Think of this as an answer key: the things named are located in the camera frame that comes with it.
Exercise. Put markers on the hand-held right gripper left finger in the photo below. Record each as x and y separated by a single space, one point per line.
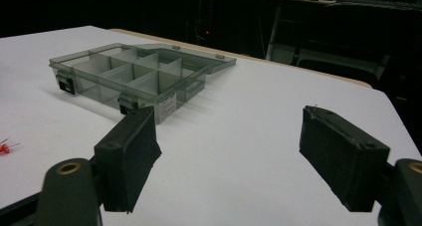
124 163

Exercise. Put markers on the desk with white leg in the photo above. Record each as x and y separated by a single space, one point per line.
275 37

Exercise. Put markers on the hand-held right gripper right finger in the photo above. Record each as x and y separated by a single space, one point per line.
341 159

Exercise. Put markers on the red push pin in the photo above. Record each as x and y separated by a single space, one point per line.
4 149

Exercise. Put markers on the white board sheet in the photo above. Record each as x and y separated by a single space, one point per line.
232 146

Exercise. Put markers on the grey transparent compartment box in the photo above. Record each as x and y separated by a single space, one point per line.
139 73

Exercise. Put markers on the black folding chair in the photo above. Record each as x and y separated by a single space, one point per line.
338 61

